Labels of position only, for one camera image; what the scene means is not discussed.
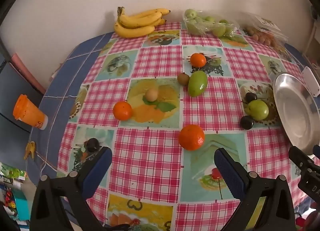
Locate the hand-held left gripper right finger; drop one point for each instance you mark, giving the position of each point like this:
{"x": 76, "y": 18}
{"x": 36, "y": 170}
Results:
{"x": 230, "y": 173}

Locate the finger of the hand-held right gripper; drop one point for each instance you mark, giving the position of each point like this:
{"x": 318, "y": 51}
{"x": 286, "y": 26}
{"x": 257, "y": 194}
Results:
{"x": 298, "y": 156}

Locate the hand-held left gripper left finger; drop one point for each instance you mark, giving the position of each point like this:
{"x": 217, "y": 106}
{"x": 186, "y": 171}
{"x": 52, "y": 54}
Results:
{"x": 97, "y": 171}

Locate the dark plum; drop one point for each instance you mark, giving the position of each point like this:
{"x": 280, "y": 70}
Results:
{"x": 250, "y": 96}
{"x": 247, "y": 122}
{"x": 92, "y": 145}

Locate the round metal plate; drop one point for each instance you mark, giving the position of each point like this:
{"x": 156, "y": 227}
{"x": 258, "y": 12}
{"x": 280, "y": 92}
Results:
{"x": 295, "y": 111}

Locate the large tangerine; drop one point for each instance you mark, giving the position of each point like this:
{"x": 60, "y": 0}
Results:
{"x": 191, "y": 137}

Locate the green apple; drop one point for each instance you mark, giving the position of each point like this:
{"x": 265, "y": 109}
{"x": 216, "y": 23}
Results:
{"x": 258, "y": 110}

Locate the medium tangerine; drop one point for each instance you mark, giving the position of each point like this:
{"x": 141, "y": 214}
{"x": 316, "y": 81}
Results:
{"x": 122, "y": 110}

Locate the beige longan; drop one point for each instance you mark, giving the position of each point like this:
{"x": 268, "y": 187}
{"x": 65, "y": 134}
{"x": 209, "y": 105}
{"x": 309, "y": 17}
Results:
{"x": 151, "y": 95}

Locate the green mango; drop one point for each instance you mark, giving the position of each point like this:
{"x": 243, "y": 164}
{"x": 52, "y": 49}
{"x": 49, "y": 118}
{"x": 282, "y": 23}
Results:
{"x": 197, "y": 83}

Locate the brown kiwi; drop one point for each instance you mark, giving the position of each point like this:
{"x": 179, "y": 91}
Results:
{"x": 183, "y": 79}

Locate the clear bag of green fruits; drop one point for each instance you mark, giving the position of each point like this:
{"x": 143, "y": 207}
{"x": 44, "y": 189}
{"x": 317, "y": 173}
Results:
{"x": 215, "y": 28}

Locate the small yellow toy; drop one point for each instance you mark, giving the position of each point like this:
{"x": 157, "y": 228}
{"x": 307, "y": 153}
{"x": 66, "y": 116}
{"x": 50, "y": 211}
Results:
{"x": 30, "y": 149}

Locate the white plastic box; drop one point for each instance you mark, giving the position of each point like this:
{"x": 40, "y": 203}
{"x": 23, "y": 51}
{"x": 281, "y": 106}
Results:
{"x": 310, "y": 80}

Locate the teal box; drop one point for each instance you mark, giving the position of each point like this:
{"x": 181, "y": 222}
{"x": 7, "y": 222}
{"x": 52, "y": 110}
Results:
{"x": 18, "y": 206}

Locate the orange plastic cup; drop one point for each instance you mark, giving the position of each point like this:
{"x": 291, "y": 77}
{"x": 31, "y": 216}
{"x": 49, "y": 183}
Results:
{"x": 28, "y": 112}

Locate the small tangerine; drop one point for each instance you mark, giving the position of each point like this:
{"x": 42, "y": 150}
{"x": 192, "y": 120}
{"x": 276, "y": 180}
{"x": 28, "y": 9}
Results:
{"x": 198, "y": 60}

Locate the pink board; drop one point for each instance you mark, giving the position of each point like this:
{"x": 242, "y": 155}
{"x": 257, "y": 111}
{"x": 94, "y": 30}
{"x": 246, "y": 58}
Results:
{"x": 27, "y": 73}

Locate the clear plastic box of longans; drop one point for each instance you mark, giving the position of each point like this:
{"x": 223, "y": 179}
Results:
{"x": 262, "y": 37}

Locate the yellow banana bunch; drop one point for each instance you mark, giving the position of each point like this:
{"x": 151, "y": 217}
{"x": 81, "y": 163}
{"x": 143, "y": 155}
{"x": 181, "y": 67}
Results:
{"x": 135, "y": 30}

